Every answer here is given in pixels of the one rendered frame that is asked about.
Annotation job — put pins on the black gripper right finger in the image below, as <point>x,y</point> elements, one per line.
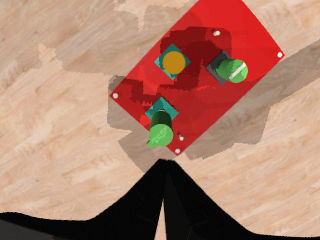
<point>190,214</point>

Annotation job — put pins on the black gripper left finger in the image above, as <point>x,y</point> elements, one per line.
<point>133,217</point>

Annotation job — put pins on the red circuit board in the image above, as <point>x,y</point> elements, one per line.
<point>206,62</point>

